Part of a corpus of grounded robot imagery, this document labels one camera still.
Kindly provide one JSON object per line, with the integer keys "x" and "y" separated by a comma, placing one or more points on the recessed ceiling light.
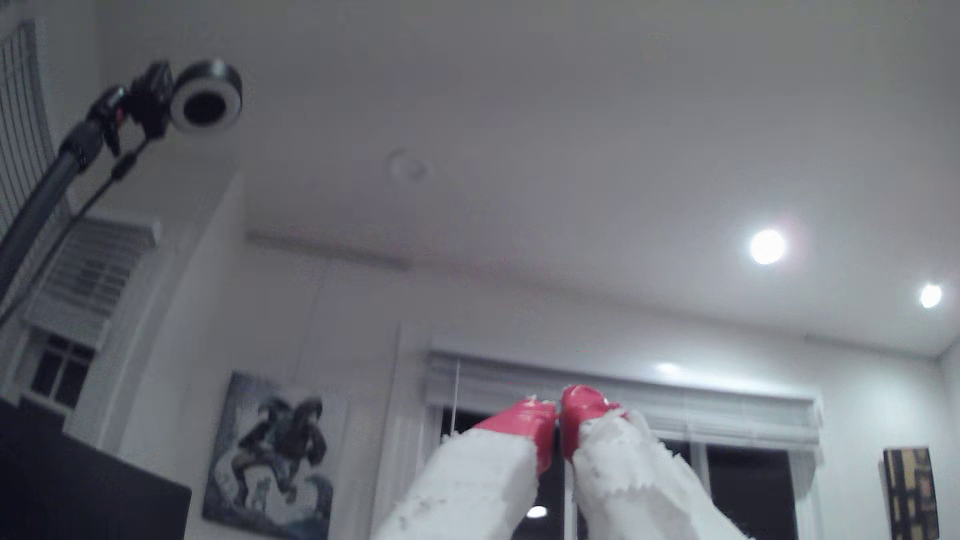
{"x": 767, "y": 246}
{"x": 931, "y": 295}

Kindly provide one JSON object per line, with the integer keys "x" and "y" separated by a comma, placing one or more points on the black boom stand pole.
{"x": 41, "y": 199}

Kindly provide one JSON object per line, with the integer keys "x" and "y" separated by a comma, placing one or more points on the black flat monitor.
{"x": 75, "y": 487}

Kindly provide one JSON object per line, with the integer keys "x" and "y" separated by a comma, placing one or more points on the white slatted grille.
{"x": 19, "y": 127}

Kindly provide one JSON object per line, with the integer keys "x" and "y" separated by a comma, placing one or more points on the white round smoke detector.
{"x": 407, "y": 166}

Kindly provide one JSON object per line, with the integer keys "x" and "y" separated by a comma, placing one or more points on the dark yellow wall picture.
{"x": 910, "y": 491}

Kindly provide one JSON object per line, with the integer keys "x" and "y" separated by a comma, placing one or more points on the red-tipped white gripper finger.
{"x": 637, "y": 480}
{"x": 465, "y": 487}

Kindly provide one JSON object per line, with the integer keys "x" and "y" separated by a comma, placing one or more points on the small white window blind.
{"x": 90, "y": 277}

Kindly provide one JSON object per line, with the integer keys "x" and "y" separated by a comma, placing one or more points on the wide white roller blind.
{"x": 712, "y": 412}

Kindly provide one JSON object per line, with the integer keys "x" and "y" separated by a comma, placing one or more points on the small dark paned window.
{"x": 60, "y": 371}

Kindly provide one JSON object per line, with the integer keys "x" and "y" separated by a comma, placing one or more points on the grey figure wall painting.
{"x": 274, "y": 457}

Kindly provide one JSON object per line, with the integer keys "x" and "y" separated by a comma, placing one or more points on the black webcam clamp mount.
{"x": 146, "y": 101}

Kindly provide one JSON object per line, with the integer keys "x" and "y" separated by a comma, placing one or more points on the wide dark window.
{"x": 750, "y": 495}

